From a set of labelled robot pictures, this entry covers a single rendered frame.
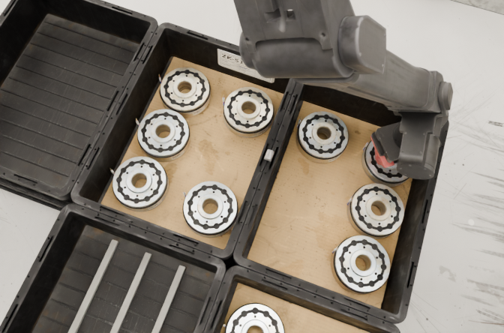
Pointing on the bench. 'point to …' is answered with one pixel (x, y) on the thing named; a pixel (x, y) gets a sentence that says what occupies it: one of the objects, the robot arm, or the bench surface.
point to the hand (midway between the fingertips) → (393, 155)
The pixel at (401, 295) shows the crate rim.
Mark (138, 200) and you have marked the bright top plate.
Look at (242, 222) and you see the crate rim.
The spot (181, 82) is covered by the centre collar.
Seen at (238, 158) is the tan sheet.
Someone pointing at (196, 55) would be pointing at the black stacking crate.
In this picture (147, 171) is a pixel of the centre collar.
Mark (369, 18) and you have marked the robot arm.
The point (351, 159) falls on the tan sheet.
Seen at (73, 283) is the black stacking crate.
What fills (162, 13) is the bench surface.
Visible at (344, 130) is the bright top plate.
